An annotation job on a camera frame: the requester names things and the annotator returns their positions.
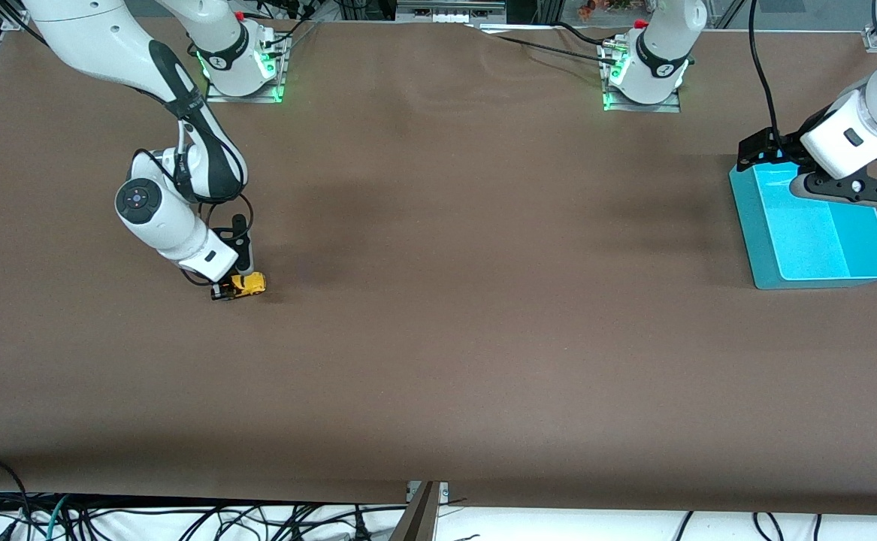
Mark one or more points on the brown table mat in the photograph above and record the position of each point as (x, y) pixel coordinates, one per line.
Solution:
(438, 338)

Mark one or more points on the dark metal table strut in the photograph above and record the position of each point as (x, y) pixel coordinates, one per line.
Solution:
(415, 522)

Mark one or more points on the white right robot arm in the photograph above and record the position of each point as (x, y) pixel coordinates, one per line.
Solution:
(92, 37)

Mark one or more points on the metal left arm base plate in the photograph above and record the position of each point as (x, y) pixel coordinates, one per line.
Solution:
(641, 107)

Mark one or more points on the white power strip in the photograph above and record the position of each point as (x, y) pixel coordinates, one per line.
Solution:
(453, 15)

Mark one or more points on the small metal table bracket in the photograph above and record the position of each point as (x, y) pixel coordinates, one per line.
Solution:
(444, 492)

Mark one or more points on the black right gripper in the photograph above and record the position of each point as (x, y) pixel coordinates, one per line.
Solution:
(224, 293)

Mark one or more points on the teal plastic bin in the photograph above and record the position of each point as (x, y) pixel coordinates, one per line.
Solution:
(806, 240)

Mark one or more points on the yellow beetle toy car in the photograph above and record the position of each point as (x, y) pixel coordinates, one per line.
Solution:
(250, 283)

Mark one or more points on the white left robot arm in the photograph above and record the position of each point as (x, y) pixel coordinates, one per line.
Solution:
(663, 52)

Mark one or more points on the aluminium corner bracket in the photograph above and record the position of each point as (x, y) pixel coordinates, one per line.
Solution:
(871, 39)
(13, 21)

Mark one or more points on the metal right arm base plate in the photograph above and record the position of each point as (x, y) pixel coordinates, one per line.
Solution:
(243, 96)

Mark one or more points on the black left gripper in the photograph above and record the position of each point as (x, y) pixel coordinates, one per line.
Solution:
(770, 147)

